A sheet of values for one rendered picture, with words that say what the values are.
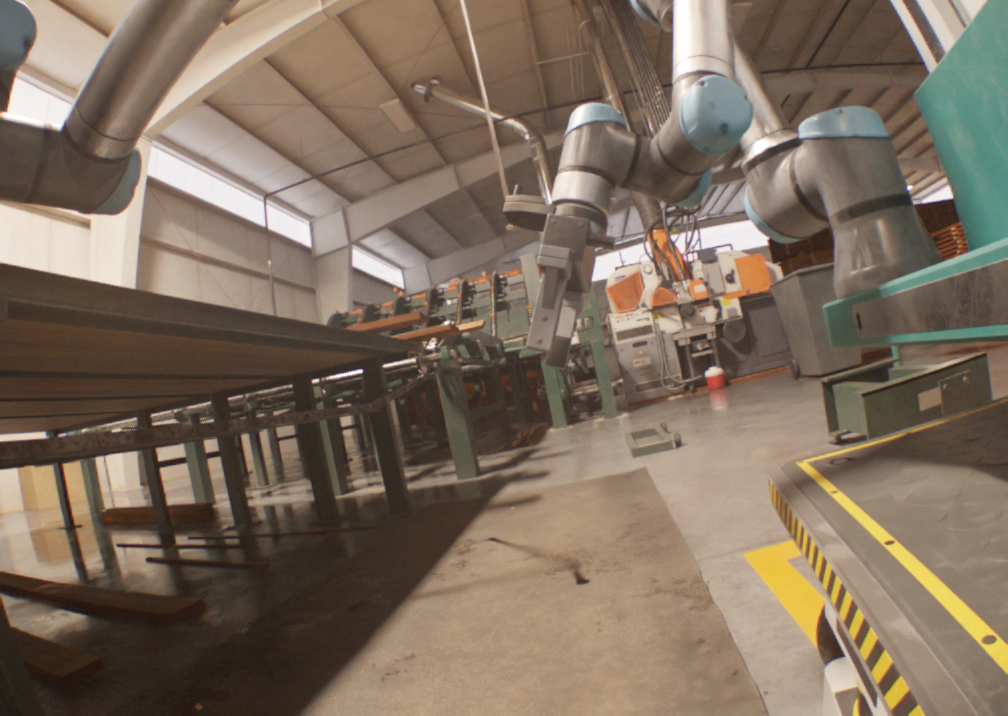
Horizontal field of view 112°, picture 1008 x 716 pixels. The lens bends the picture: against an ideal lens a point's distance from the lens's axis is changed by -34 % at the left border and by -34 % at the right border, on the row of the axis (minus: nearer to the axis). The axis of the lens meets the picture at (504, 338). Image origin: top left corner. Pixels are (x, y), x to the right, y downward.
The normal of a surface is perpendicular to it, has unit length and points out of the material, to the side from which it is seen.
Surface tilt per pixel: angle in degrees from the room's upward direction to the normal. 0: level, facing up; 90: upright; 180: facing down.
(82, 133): 133
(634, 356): 90
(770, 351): 90
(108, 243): 90
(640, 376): 90
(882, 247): 73
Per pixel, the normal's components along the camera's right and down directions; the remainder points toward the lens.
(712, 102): 0.08, -0.11
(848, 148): -0.69, 0.07
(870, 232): -0.79, -0.22
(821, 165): -0.98, 0.18
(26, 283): 0.97, -0.21
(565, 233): -0.22, -0.18
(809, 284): -0.14, 0.04
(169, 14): 0.24, 0.76
